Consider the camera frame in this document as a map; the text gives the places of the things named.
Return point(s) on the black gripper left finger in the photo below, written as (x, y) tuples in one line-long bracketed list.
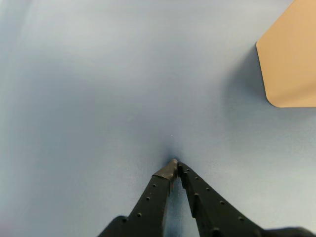
[(150, 202)]

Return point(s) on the tan square open box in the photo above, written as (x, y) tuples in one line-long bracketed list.
[(288, 61)]

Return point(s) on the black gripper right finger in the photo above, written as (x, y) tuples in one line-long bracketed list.
[(209, 212)]

